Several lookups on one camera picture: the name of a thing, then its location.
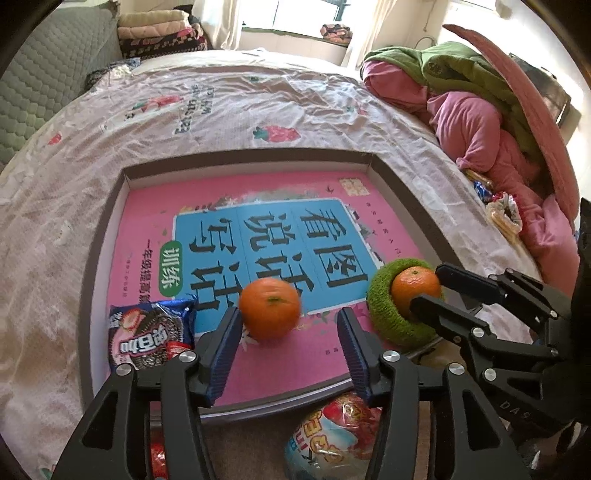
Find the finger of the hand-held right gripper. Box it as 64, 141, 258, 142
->
410, 295, 561, 366
435, 263, 573, 324

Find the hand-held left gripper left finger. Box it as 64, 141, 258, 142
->
51, 305, 245, 480

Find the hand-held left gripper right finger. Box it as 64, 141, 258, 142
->
336, 308, 532, 480

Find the orange mandarin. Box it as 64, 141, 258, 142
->
391, 266, 443, 319
239, 276, 302, 341

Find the green fuzzy hair ring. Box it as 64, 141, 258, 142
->
367, 258, 446, 349

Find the blue cookie packet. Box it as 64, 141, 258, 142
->
108, 299, 198, 374

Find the dark grey cardboard box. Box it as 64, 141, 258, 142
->
78, 148, 467, 421

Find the yellow biscuit packet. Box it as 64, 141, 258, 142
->
486, 208, 523, 246

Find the small blue snack packet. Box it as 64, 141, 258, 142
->
473, 180, 498, 204

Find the pile of pink green quilts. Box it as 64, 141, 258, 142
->
361, 60, 580, 287

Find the pink and blue book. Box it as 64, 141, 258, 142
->
95, 172, 432, 407

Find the salmon pink blanket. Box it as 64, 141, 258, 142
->
442, 24, 581, 223

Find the green blanket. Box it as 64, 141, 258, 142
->
362, 41, 550, 158

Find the cream window curtain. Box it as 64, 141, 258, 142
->
191, 0, 244, 51
348, 0, 394, 70

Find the pink patterned cloth bundle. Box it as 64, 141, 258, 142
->
320, 24, 354, 45

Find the dark patterned cloth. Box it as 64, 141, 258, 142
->
85, 58, 141, 89

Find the dark checked folded blanket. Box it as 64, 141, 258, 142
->
121, 32, 209, 59

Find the dark framed window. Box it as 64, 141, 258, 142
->
242, 0, 379, 37

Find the pink folded blanket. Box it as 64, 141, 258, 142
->
117, 25, 194, 41

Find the grey quilted headboard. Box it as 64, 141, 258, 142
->
0, 7, 118, 171

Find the cream folded blanket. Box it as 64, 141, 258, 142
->
119, 9, 191, 29

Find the dark wall-mounted screen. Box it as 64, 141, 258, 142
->
508, 52, 573, 128

